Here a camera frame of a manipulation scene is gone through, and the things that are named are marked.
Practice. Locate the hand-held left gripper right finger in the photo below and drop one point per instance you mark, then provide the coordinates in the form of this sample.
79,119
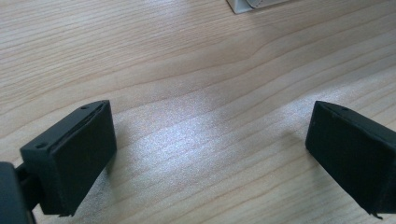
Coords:
355,152

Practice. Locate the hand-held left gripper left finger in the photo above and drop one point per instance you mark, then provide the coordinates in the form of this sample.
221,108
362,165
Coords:
77,149

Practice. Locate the white box with clear front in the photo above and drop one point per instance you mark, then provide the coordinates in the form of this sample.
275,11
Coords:
239,6

